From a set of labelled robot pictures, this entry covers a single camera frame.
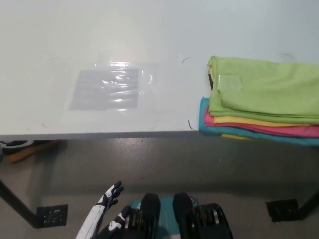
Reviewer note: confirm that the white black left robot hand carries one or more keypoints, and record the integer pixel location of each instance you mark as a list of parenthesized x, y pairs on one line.
[(93, 221)]

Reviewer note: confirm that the teal microfibre cloth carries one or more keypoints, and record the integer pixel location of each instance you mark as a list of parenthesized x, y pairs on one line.
[(203, 112)]

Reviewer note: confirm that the green microfibre cloth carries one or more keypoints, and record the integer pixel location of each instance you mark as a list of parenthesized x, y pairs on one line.
[(261, 97)]

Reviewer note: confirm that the black perforated foot plate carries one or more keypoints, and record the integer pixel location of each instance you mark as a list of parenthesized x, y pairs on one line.
[(52, 216), (282, 210)]

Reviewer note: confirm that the black table leg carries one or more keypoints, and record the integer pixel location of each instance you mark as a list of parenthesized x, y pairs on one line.
[(15, 203)]

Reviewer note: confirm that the black shoe orange sole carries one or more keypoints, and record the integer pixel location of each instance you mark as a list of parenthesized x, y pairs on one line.
[(32, 149)]

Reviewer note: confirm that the clear plastic sheet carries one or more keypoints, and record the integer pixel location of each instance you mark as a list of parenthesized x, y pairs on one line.
[(99, 92)]

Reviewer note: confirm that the clear plastic sleeve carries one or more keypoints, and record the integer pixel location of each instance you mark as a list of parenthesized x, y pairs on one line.
[(149, 74)]

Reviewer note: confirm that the clear tape patch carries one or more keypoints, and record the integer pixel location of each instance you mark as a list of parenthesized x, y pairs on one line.
[(228, 82)]

